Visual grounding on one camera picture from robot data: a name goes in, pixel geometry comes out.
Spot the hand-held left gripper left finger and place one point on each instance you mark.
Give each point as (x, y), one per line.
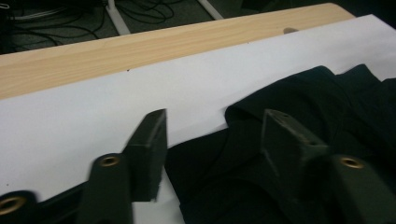
(148, 155)

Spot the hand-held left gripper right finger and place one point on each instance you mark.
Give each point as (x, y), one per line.
(289, 149)

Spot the black tank top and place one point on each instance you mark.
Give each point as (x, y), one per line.
(358, 109)

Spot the white table mat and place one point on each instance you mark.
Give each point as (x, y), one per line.
(93, 118)

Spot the white metal stand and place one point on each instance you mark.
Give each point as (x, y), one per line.
(118, 21)

